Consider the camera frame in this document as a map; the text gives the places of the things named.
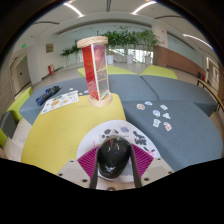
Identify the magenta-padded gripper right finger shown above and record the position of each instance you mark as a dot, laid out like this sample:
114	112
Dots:
143	161

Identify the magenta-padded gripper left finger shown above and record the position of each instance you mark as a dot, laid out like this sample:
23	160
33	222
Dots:
87	163

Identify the black computer mouse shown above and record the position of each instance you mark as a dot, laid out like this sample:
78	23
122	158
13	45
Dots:
114	156

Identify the round white printed mouse pad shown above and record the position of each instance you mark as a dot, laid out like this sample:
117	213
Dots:
96	136

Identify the small printed sticker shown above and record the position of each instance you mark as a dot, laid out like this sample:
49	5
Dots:
166	115
163	107
156	113
167	126
148	103
140	106
156	123

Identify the white printed sticker sheet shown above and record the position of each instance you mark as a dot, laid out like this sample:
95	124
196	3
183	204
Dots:
60	101

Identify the long grey upholstered bench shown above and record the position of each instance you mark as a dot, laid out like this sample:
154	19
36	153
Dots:
66	84

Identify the red fire extinguisher box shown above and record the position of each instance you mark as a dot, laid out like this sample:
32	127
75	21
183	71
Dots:
51	69

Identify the row of potted plants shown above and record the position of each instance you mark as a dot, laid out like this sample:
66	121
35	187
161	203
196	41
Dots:
120	36

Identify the green exit sign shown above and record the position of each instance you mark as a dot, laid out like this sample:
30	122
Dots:
23	45

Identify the strip ceiling lights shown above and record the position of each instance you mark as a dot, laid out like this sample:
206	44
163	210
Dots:
74	9

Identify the brown wall plaque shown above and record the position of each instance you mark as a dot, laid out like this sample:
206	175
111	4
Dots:
49	48

